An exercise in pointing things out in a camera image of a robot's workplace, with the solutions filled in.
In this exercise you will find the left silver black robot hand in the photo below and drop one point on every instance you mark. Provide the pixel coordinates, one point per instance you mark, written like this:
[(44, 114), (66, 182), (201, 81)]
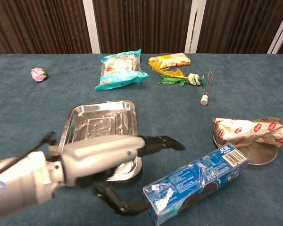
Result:
[(96, 157)]

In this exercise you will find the blue plastic snack packet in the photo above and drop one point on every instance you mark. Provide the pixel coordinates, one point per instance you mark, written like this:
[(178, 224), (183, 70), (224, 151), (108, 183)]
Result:
[(193, 179)]

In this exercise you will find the tan red-printed wrapper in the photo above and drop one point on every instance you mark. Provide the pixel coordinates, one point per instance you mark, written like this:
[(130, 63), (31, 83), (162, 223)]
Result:
[(247, 130)]

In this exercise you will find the rectangular steel tray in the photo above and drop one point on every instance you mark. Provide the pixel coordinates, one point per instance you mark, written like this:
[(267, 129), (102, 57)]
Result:
[(99, 122)]

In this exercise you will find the blue felt table cover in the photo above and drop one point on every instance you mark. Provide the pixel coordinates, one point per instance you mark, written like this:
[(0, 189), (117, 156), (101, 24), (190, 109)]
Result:
[(26, 113)]

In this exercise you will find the teal snack bag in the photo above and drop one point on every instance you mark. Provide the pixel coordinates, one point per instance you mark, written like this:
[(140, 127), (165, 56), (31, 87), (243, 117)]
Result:
[(119, 70)]

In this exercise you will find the pink artificial rose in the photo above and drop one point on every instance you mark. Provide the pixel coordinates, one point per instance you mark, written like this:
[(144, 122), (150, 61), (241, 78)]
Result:
[(39, 74)]

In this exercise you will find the yellow green feather toy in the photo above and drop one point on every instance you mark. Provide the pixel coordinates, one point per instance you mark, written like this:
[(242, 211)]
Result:
[(174, 75)]

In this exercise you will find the yellow biscuit package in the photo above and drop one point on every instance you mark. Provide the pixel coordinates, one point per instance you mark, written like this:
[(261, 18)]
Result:
[(169, 60)]

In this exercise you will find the glass tube with white cap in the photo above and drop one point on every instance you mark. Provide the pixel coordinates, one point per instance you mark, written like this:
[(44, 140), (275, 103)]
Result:
[(204, 99)]

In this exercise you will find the round steel plate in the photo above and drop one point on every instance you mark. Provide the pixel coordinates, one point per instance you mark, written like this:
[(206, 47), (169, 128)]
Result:
[(259, 154)]

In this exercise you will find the white partition post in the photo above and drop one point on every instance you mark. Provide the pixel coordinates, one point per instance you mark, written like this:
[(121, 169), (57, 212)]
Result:
[(92, 26), (194, 26), (281, 33)]

